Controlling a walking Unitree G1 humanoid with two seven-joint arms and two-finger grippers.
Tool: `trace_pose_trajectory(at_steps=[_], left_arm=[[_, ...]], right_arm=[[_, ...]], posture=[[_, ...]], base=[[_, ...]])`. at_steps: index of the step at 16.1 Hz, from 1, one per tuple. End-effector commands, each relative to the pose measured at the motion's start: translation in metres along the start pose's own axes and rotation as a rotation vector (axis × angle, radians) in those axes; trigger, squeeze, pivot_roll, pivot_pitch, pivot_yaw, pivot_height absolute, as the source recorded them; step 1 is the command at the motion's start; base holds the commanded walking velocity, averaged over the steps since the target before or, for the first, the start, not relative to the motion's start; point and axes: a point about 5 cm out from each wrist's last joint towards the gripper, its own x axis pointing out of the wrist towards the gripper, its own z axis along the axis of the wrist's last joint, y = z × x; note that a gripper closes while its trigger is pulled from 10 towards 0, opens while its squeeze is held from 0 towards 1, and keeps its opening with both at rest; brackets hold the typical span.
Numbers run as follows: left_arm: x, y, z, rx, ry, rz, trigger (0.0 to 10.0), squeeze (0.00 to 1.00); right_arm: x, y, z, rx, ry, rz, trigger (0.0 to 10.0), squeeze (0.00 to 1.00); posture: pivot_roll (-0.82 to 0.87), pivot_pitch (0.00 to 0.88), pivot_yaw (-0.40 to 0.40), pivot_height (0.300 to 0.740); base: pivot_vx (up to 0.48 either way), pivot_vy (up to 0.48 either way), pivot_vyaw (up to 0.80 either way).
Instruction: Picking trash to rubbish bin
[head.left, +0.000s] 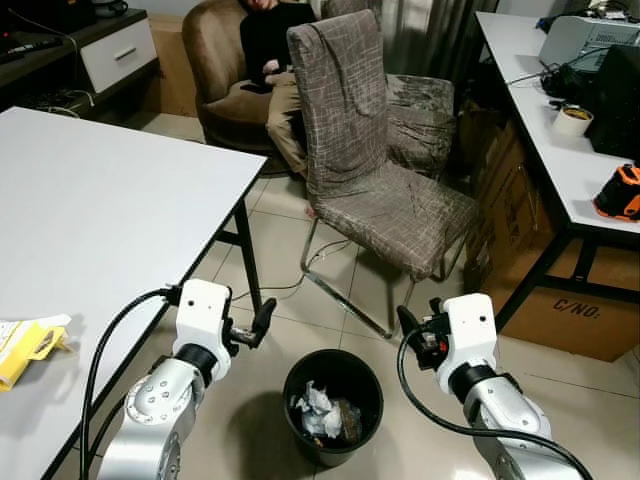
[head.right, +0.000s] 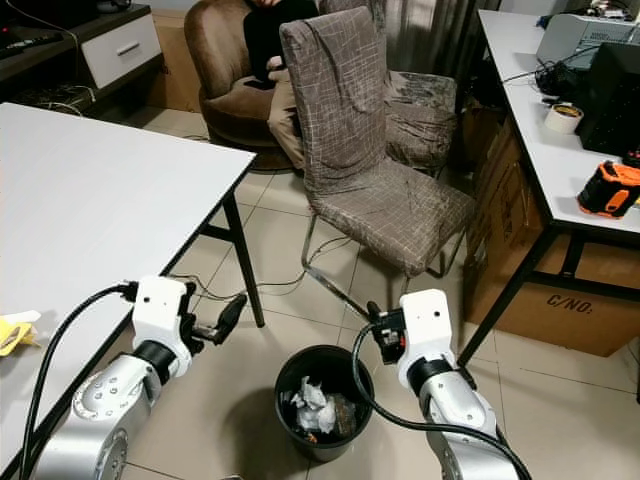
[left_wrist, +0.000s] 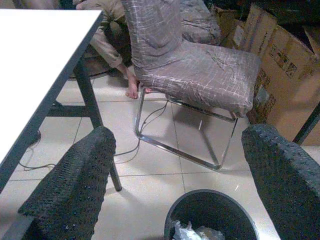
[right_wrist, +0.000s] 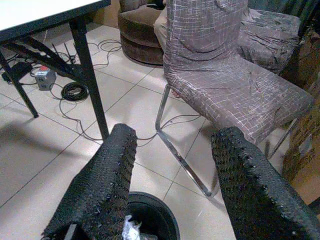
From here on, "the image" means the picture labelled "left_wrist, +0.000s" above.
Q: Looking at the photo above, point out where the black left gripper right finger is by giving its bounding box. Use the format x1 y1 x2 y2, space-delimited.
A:
241 123 320 240

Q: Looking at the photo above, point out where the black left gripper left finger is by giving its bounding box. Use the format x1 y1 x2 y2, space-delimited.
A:
17 125 118 240

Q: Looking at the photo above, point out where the black round rubbish bin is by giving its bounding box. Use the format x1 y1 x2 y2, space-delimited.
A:
163 189 261 240

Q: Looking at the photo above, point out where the crumpled white paper trash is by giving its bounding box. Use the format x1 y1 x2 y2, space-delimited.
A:
172 219 226 240

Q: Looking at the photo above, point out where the white desk with black legs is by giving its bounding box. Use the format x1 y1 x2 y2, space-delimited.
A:
292 99 320 145

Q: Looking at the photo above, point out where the large brown cardboard box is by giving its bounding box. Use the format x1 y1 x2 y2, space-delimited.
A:
246 3 320 146

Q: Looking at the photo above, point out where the person in black top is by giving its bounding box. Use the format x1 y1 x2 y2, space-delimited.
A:
74 0 153 100

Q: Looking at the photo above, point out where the grey covered chrome chair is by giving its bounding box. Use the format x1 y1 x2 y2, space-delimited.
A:
120 0 262 172

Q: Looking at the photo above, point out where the small brown cardboard box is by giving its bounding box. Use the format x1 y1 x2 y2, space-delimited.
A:
213 4 251 48

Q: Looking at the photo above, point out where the grey patterned covered chair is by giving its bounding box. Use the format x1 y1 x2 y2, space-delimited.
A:
178 0 222 47

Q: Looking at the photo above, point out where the thin grey floor cable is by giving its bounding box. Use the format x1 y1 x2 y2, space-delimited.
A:
18 94 171 172

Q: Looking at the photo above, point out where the white table with black frame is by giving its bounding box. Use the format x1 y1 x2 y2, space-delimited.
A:
0 8 123 240

